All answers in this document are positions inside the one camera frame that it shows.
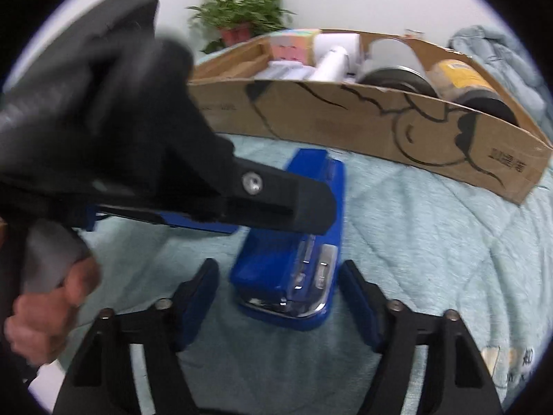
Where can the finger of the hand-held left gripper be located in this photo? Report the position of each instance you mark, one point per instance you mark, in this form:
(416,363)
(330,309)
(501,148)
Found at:
(285,203)
(194,223)

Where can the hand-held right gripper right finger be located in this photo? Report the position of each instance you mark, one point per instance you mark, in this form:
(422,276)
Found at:
(360,302)

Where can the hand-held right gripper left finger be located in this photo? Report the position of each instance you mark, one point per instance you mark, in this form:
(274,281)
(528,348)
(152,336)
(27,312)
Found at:
(198,307)

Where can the blue stapler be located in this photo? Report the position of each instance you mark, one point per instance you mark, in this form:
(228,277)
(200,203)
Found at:
(298,268)

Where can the large cardboard box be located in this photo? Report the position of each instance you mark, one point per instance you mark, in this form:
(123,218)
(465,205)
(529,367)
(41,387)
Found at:
(389,129)

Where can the colourful cartoon printed box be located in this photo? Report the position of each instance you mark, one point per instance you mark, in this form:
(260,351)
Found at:
(281,71)

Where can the white printed bottle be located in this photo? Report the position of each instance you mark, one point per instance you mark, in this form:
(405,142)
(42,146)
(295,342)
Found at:
(328,67)

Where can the pastel puzzle cube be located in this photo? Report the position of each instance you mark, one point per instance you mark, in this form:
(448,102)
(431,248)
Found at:
(291,45)

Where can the silver metal can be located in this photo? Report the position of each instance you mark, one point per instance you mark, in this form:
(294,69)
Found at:
(395,80)

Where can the white lint roller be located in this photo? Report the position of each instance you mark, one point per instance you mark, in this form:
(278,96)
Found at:
(350,47)

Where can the yellow label black jar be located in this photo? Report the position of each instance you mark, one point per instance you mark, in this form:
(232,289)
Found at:
(471,86)

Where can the person's left hand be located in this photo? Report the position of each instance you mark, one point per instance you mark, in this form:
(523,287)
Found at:
(47,315)

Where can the teal quilted bed blanket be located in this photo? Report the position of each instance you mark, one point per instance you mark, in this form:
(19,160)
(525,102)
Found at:
(432,242)

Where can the potted plant in red pot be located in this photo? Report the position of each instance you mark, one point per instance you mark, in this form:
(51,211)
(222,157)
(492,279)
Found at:
(242,13)

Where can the grey blue folded duvet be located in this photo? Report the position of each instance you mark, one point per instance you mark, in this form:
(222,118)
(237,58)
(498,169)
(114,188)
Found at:
(505,60)

